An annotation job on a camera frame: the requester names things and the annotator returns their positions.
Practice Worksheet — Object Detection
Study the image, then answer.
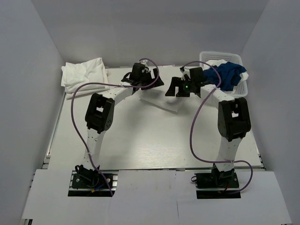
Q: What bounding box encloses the blue t-shirt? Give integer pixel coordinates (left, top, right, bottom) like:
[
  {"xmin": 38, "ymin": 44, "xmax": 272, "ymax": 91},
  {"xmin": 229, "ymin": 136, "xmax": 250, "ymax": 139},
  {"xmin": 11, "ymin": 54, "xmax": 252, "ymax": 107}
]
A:
[{"xmin": 203, "ymin": 62, "xmax": 247, "ymax": 91}]

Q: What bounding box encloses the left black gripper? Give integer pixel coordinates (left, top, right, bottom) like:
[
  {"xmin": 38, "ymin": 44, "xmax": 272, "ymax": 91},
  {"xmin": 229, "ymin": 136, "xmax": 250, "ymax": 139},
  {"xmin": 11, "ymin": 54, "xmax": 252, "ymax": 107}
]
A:
[{"xmin": 138, "ymin": 68, "xmax": 164, "ymax": 90}]

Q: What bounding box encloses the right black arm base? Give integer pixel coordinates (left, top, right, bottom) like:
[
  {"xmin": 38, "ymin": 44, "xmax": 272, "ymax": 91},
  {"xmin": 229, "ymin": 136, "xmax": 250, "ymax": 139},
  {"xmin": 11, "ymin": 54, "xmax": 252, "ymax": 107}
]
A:
[{"xmin": 191, "ymin": 172, "xmax": 241, "ymax": 199}]

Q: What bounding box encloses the folded white t-shirt stack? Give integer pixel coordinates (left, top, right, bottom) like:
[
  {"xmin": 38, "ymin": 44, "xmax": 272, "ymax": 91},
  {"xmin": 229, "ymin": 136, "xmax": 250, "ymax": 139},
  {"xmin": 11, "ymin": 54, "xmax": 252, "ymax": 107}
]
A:
[{"xmin": 61, "ymin": 58, "xmax": 110, "ymax": 99}]

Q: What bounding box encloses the white and green raglan t-shirt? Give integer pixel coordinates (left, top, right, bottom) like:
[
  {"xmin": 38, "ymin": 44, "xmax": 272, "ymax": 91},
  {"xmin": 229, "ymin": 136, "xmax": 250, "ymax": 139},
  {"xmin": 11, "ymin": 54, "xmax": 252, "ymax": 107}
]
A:
[{"xmin": 138, "ymin": 88, "xmax": 185, "ymax": 113}]

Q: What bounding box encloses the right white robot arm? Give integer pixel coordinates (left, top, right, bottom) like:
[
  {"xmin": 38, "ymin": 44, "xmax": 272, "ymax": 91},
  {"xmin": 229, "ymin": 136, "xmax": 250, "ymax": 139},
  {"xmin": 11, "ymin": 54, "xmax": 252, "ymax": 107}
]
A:
[{"xmin": 165, "ymin": 67, "xmax": 251, "ymax": 187}]

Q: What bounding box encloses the white plastic basket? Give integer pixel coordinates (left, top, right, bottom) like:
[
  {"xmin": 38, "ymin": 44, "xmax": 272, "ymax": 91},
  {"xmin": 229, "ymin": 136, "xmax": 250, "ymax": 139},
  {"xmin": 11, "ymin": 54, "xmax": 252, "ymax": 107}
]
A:
[{"xmin": 199, "ymin": 51, "xmax": 249, "ymax": 98}]

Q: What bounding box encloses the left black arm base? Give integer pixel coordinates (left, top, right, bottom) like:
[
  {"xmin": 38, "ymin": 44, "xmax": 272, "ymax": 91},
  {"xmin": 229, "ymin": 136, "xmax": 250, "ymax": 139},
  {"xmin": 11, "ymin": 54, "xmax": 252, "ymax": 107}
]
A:
[{"xmin": 68, "ymin": 171, "xmax": 118, "ymax": 197}]

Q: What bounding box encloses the purple cable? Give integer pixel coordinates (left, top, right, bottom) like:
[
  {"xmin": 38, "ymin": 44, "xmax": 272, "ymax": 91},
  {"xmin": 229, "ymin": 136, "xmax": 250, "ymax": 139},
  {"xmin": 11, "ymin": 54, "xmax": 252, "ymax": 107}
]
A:
[
  {"xmin": 70, "ymin": 58, "xmax": 160, "ymax": 195},
  {"xmin": 179, "ymin": 61, "xmax": 254, "ymax": 193}
]

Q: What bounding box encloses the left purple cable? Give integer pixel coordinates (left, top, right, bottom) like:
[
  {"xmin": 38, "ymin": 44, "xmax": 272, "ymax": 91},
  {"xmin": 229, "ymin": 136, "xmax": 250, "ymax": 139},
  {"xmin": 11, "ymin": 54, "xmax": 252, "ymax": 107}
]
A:
[{"xmin": 70, "ymin": 58, "xmax": 160, "ymax": 195}]

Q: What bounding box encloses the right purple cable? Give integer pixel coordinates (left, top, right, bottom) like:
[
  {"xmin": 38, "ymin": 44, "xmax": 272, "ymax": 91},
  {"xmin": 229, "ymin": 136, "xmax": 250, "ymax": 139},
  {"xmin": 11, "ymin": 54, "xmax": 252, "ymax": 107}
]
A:
[{"xmin": 179, "ymin": 61, "xmax": 254, "ymax": 193}]

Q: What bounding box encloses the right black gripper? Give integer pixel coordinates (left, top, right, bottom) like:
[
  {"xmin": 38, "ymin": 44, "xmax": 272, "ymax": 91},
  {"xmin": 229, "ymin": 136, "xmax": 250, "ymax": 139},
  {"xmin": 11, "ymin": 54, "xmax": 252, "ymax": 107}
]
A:
[{"xmin": 165, "ymin": 77, "xmax": 195, "ymax": 98}]

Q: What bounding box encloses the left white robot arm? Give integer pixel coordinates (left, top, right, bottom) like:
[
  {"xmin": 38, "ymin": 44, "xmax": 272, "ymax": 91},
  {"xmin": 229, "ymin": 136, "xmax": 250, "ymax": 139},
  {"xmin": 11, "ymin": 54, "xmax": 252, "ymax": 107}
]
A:
[{"xmin": 75, "ymin": 62, "xmax": 164, "ymax": 187}]

